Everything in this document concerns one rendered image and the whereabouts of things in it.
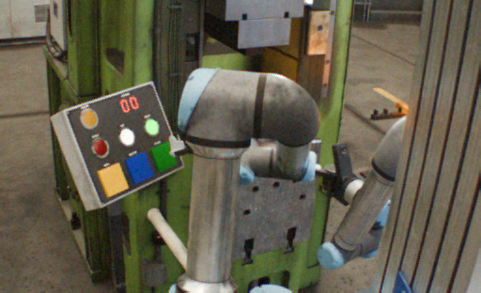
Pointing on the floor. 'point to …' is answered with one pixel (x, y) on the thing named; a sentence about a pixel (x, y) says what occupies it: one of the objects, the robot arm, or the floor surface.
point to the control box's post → (116, 244)
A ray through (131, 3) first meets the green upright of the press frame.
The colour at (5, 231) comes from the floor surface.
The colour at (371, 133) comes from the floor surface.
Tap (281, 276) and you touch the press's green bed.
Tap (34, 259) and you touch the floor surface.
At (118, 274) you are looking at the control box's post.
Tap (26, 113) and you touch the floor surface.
